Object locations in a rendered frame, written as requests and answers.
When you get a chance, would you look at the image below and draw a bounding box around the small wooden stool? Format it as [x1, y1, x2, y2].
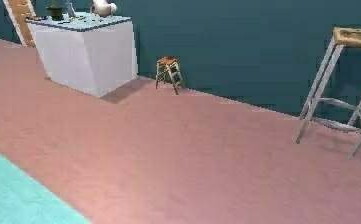
[155, 56, 186, 96]

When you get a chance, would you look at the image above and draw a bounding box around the white cabinet with blue top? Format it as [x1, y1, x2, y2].
[25, 13, 139, 99]

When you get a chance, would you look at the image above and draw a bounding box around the grey-legged table with tan top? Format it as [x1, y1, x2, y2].
[295, 26, 361, 160]

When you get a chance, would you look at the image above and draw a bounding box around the grey upright book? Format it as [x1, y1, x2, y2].
[65, 0, 77, 19]

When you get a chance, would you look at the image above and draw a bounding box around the dark green plant pot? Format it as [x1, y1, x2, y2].
[46, 3, 65, 22]

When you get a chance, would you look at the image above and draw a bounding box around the brown room door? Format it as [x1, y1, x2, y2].
[2, 0, 38, 48]

